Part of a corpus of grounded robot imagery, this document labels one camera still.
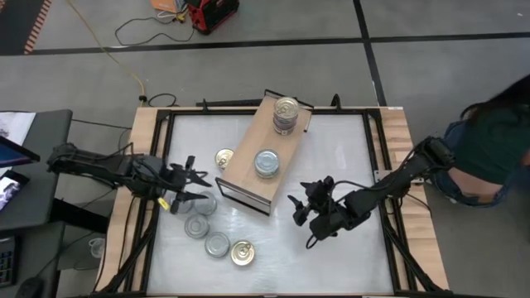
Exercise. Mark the yellow tape tag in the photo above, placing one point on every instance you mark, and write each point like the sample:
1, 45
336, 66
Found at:
164, 203

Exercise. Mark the clear plastic cup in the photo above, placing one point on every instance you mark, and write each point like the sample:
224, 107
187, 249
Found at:
97, 247

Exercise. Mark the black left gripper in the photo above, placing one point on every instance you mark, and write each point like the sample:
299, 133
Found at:
176, 180

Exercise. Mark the tuna can silver lid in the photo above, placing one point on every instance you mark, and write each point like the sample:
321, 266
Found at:
267, 160
217, 244
196, 226
267, 176
207, 206

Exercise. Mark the red and black case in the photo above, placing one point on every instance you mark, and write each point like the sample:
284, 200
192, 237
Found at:
211, 14

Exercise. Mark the black computer mouse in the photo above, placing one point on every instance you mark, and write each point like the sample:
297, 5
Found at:
29, 288

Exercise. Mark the white printed paper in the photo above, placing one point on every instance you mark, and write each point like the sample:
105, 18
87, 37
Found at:
16, 124

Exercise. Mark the wooden box platform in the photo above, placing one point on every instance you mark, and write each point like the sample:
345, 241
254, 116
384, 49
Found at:
248, 174

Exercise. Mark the pink salmon can gold lid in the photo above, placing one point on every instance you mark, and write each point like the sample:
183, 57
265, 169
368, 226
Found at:
285, 123
223, 157
286, 107
242, 253
285, 131

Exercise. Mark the person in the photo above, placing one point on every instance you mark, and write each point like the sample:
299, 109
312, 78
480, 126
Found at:
488, 149

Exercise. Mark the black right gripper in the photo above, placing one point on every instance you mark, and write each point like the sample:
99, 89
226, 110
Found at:
327, 215

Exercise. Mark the tablet with blue screen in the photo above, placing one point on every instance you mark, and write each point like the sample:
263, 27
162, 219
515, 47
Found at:
12, 153

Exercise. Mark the dark keyboard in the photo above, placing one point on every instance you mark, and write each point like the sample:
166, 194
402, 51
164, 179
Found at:
7, 260

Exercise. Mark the black mat orange striped edge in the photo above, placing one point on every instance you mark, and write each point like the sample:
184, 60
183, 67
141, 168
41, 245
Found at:
16, 25

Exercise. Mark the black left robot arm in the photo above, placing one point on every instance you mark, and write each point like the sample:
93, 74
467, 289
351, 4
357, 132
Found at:
103, 167

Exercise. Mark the grey desk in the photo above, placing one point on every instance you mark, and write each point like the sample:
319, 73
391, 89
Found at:
45, 174

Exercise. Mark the smartphone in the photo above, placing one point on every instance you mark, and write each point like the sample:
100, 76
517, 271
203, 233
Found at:
10, 188

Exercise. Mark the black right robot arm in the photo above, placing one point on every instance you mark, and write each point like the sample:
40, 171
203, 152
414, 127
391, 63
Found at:
397, 182

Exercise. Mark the orange flat object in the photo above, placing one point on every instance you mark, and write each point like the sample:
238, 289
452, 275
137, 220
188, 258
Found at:
163, 5

